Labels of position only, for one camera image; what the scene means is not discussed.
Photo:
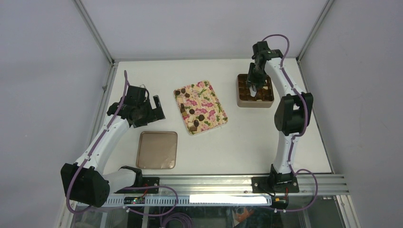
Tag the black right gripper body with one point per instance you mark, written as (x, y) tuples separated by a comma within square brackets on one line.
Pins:
[(256, 76)]

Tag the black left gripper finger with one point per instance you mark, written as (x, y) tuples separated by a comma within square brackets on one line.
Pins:
[(158, 114), (157, 101)]

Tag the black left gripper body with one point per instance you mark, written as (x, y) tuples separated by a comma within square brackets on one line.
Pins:
[(146, 113)]

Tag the silver metal tongs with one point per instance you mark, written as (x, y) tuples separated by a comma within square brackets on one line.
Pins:
[(253, 91)]

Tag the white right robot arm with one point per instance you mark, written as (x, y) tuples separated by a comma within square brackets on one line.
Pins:
[(293, 113)]

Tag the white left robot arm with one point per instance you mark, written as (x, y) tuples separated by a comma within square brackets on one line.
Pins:
[(84, 180)]

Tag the gold chocolate box with dividers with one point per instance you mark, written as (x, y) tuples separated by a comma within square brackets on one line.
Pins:
[(263, 98)]

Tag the white rectangular chocolate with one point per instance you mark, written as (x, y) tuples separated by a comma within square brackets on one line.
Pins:
[(191, 118)]

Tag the gold box lid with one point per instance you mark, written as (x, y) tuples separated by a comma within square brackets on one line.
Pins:
[(157, 150)]

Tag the floral rectangular tray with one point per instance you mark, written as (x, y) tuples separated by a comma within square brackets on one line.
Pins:
[(202, 98)]

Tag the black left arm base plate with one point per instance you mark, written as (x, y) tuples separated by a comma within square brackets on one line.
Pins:
[(145, 182)]

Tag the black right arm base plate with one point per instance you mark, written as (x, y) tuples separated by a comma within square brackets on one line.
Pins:
[(264, 185)]

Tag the white slotted cable duct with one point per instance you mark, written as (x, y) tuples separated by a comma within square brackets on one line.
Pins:
[(192, 200)]

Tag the aluminium mounting rail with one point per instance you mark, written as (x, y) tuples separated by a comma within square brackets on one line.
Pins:
[(328, 184)]

